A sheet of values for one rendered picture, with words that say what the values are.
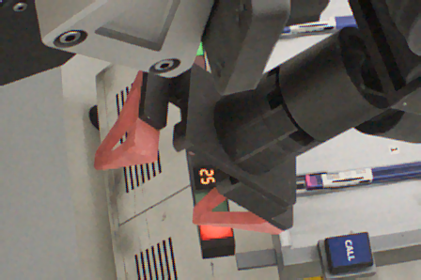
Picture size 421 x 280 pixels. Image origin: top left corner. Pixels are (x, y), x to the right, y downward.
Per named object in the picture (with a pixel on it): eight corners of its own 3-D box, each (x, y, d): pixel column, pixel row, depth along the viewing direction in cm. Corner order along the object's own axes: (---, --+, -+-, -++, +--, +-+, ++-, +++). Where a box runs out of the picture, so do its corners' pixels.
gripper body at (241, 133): (173, 72, 67) (254, 22, 63) (276, 139, 73) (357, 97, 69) (165, 152, 63) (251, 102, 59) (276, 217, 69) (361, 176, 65)
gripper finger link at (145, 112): (78, 109, 70) (164, 49, 65) (149, 151, 75) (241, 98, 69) (67, 188, 66) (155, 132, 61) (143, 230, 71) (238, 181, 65)
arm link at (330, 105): (340, 9, 59) (368, 95, 58) (401, 32, 65) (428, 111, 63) (256, 59, 63) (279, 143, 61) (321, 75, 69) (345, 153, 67)
